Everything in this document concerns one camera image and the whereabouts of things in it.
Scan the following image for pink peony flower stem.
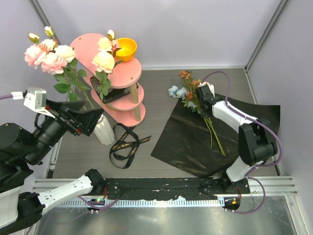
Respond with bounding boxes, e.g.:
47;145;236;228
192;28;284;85
24;30;87;101

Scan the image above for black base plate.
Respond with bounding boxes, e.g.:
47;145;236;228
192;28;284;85
105;177;250;201

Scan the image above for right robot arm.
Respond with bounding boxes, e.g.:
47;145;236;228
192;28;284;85
196;82;278;193

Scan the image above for black wrapping paper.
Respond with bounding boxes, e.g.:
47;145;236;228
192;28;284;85
150;93;281;179

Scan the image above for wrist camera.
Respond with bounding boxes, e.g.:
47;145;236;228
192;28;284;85
198;82;215;97
11;87;51;116

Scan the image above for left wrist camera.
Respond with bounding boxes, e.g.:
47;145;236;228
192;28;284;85
11;87;51;116

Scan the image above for orange bowl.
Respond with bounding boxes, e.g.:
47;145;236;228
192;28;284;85
115;38;137;62

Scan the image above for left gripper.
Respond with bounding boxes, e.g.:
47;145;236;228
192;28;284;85
28;97;107;163

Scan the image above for pink tiered shelf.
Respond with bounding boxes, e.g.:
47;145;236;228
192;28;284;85
70;33;146;127

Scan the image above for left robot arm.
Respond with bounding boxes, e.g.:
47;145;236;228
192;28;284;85
0;100;105;235

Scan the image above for cream flower stem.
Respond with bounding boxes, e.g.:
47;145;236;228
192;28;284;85
92;29;121;102

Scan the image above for white ribbed vase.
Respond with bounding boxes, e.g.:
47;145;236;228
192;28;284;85
94;115;115;145

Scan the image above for white cable duct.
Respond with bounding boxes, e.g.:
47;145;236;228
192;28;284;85
58;197;224;208

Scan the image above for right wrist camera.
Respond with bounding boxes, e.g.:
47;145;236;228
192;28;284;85
198;82;215;97

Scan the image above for black ribbon gold lettering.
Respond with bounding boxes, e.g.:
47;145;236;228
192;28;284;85
109;123;151;169

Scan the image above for artificial flower bouquet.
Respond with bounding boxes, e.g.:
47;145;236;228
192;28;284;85
168;70;226;156

